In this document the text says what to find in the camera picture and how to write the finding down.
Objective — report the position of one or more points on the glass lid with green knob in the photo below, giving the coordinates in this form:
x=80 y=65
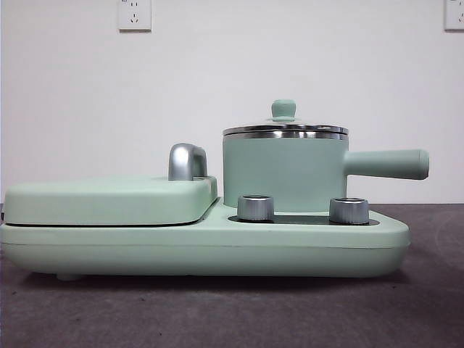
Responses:
x=283 y=108

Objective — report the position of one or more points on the silver control knob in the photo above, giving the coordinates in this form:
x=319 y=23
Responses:
x=255 y=208
x=348 y=211

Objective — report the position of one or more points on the mint green grill cover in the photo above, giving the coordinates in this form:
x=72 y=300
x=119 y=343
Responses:
x=101 y=203

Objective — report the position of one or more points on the mint green cooker base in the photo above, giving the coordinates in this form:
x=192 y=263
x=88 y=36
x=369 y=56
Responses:
x=108 y=250

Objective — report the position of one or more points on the white wall socket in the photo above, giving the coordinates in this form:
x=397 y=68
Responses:
x=135 y=14
x=455 y=14

